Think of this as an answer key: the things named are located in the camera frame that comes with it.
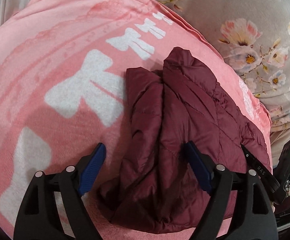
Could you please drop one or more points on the pink blanket with white bows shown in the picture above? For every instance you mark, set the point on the pink blanket with white bows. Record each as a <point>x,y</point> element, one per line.
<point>63,89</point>

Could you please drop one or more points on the maroon quilted puffer jacket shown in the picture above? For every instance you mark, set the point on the maroon quilted puffer jacket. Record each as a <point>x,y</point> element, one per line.
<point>156,191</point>

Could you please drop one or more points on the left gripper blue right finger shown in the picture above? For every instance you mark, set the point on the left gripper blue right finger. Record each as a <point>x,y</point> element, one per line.
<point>202,166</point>

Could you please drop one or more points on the grey floral plush blanket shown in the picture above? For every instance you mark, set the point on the grey floral plush blanket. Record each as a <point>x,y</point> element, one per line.
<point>253,37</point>

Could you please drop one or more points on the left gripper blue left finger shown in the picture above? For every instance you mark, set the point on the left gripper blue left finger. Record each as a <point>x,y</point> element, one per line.
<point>89,167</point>

